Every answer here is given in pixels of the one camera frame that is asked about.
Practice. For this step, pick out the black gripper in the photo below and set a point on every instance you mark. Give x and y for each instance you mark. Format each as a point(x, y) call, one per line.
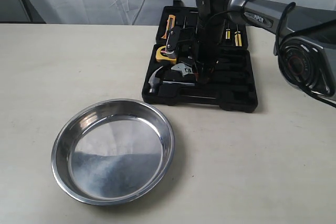
point(208, 37)

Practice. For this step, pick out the adjustable wrench black handle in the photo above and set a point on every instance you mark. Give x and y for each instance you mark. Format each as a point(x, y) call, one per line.
point(185, 71)

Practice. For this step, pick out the black plastic tool case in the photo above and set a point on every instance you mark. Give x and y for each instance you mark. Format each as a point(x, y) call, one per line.
point(231, 85)

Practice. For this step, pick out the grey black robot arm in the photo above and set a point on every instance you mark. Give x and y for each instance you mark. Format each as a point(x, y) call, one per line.
point(304, 38)

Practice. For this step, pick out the yellow tape measure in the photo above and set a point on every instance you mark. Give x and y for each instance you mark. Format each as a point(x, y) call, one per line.
point(162, 54)

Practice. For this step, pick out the steel claw hammer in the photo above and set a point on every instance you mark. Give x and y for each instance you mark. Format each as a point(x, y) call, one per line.
point(155, 81)

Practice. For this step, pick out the yellow black screwdriver left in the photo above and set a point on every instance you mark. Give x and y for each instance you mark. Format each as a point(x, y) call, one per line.
point(227, 33)

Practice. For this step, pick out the yellow black screwdriver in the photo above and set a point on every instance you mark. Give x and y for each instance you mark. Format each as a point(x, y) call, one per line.
point(227, 33)
point(238, 37)

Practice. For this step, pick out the yellow black screwdriver right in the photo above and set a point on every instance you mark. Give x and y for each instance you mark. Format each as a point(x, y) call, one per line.
point(238, 37)

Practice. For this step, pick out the yellow utility knife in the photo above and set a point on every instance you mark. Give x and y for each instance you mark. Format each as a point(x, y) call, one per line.
point(169, 25)

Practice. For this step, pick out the round stainless steel tray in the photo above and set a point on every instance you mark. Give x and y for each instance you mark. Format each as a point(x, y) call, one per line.
point(113, 152)

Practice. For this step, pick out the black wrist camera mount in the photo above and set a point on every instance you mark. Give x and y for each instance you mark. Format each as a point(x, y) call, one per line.
point(177, 38)

